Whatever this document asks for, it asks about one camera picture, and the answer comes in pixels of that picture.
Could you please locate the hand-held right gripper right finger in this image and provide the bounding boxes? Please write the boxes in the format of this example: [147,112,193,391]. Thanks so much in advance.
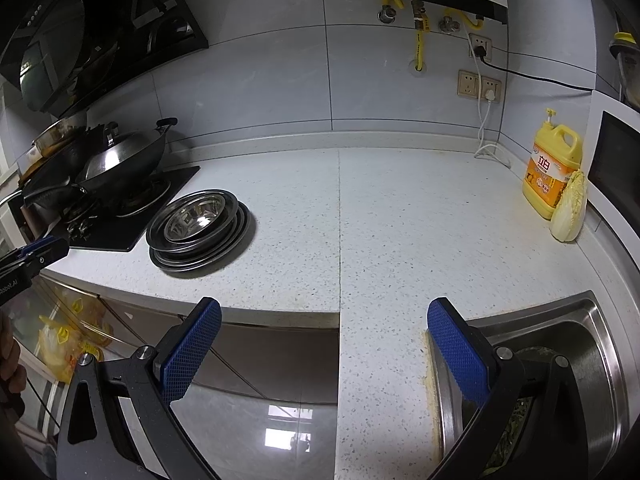
[427,297,591,480]

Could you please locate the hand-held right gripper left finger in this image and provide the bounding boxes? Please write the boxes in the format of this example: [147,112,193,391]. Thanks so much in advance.
[56,297,222,480]

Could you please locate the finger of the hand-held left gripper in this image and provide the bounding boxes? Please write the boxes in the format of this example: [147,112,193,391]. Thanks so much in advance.
[0,237,56,268]
[15,240,70,281]

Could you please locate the large steel plate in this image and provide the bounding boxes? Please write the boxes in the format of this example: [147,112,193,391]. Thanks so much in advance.
[146,200,251,273]

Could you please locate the large steel bowl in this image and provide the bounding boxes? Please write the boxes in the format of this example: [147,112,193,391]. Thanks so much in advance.
[148,189,240,252]

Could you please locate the person's left hand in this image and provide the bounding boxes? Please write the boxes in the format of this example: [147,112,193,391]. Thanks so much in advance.
[0,310,27,418]

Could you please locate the kitchen base cabinet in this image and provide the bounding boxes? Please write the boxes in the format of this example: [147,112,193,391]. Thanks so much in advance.
[40,275,341,406]

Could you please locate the yellow plastic bag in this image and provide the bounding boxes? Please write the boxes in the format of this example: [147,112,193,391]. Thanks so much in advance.
[37,297,113,383]

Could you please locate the green vegetables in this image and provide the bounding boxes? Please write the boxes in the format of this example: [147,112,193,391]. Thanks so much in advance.
[482,395,538,478]

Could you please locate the black pot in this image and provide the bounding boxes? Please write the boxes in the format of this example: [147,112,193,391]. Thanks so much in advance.
[30,127,101,177]

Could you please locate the steel pot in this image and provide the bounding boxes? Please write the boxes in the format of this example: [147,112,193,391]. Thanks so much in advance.
[30,110,88,153]

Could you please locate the steel wok lid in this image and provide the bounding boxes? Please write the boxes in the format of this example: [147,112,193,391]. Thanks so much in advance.
[82,122,161,181]

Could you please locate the steel sink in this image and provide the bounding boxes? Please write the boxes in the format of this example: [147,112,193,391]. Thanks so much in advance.
[425,292,640,480]

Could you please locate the black gas stove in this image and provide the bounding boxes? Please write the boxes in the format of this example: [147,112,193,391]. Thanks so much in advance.
[20,165,201,253]

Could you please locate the black wok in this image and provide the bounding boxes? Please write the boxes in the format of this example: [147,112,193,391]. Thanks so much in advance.
[75,117,178,196]

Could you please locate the napa cabbage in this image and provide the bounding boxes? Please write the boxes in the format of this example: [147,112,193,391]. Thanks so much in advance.
[549,169,588,243]

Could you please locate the yellow detergent bottle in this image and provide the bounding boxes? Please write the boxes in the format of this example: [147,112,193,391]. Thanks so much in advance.
[522,107,583,220]

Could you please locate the black range hood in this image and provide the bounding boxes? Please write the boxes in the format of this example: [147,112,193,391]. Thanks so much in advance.
[0,0,210,116]

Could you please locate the white microwave oven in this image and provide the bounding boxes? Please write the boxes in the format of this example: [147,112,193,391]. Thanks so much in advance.
[584,90,640,271]

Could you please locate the glass jar yellow lid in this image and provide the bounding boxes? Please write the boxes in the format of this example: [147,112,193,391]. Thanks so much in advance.
[609,32,640,106]

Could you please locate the white power cable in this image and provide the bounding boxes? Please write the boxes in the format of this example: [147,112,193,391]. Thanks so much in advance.
[472,92,511,168]

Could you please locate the empty wall socket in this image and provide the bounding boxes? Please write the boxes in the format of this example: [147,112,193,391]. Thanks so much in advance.
[457,70,482,98]

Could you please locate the black power cable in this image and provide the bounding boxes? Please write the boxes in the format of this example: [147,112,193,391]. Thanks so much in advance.
[477,47,593,94]

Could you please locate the wall socket with black plug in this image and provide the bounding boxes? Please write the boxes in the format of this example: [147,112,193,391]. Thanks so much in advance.
[469,34,493,60]

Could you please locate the yellow gas hose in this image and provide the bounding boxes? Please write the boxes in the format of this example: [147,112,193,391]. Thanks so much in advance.
[411,25,426,72]

